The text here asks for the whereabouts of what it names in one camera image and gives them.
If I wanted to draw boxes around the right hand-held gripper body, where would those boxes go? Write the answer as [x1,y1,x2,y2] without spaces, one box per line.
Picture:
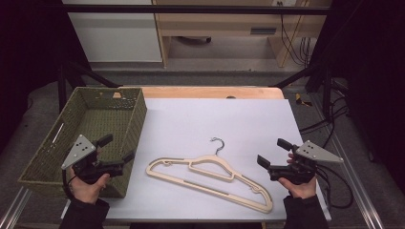
[267,139,345,185]

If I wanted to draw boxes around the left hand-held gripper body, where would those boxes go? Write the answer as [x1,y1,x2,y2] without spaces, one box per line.
[60,134,125,185]

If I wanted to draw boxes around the green woven basket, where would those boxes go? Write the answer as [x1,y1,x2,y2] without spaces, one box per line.
[17,86,148,198]

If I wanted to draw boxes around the person's left hand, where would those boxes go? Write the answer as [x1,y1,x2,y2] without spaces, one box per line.
[68,167,113,204]

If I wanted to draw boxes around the person's right hand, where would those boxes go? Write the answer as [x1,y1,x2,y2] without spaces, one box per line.
[278,153,318,199]

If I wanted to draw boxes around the yellow and black tool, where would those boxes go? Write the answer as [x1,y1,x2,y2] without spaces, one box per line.
[295,93,313,108]

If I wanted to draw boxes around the white table mat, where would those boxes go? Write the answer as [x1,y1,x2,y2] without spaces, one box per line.
[60,97,332,222]

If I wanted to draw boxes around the white cabinet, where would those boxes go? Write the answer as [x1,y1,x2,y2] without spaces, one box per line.
[61,0,163,64]

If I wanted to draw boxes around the light wooden desk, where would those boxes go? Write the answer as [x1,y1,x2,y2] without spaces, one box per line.
[152,0,332,69]

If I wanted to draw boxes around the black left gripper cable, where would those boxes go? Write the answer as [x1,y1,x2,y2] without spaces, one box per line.
[61,168,77,201]

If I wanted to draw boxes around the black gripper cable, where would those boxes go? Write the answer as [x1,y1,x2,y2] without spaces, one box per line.
[314,163,354,210]
[61,168,77,201]

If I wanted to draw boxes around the black floor cables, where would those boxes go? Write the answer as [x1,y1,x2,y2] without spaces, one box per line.
[299,94,350,151]

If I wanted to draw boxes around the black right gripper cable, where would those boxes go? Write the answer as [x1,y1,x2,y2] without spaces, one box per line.
[314,163,354,210]

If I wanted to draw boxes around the aluminium rail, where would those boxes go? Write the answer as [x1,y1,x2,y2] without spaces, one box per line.
[0,185,32,229]
[309,94,386,229]

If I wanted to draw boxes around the black frame strut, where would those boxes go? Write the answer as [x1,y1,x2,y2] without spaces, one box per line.
[270,61,333,118]
[56,60,122,113]

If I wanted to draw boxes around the hanging black cables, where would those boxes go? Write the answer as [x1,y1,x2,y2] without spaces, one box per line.
[279,13,317,68]

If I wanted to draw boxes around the black horizontal frame bar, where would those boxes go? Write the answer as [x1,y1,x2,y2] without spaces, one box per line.
[61,3,332,16]

